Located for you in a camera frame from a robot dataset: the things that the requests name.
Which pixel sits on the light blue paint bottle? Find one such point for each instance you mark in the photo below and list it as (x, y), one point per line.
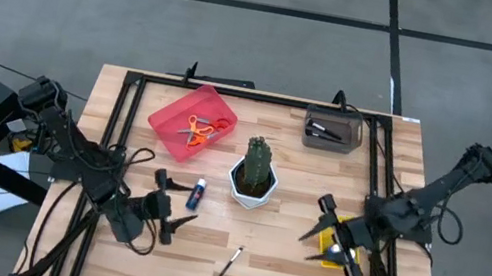
(351, 252)

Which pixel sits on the black table bracket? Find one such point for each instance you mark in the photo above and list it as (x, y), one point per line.
(215, 79)

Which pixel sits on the pink-red translucent plastic bin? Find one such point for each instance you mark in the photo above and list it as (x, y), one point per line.
(173, 120)

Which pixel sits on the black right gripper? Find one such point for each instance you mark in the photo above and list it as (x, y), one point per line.
(353, 235)

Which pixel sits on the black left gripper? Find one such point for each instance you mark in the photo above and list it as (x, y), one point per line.
(158, 206)

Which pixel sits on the black aluminium table frame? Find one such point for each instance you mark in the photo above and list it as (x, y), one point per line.
(258, 97)

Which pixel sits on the dark-bristled black brush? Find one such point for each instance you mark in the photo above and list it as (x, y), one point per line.
(315, 134)

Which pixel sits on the white hexagonal plant pot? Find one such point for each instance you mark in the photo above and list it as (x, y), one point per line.
(249, 202)

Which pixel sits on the dark blue paint bottle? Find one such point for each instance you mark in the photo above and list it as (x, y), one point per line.
(195, 196)

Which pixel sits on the black table clamp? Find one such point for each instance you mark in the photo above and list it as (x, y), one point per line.
(340, 99)

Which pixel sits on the green cactus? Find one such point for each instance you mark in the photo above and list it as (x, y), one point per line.
(257, 160)

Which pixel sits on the white label sticker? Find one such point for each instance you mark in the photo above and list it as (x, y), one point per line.
(410, 119)

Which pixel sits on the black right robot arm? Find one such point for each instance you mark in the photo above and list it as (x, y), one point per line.
(440, 187)

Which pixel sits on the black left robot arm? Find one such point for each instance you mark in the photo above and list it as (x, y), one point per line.
(71, 148)

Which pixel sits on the grey plastic bin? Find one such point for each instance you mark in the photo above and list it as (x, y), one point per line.
(351, 146)

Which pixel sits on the yellow slotted plastic basket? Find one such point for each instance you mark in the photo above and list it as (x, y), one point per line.
(323, 238)

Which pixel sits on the white-bristled black brush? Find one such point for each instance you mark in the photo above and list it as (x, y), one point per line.
(325, 130)

